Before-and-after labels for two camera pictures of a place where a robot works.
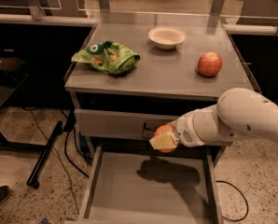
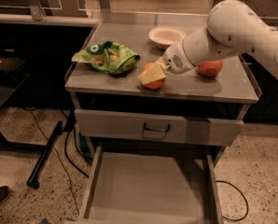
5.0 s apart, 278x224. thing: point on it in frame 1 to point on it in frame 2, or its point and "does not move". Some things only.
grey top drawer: x=122 y=125 does not move
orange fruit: x=161 y=130 to x=156 y=84
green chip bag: x=108 y=56 does not move
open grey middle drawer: x=131 y=184 does not move
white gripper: x=185 y=129 to x=175 y=61
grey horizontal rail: x=44 y=19 does not move
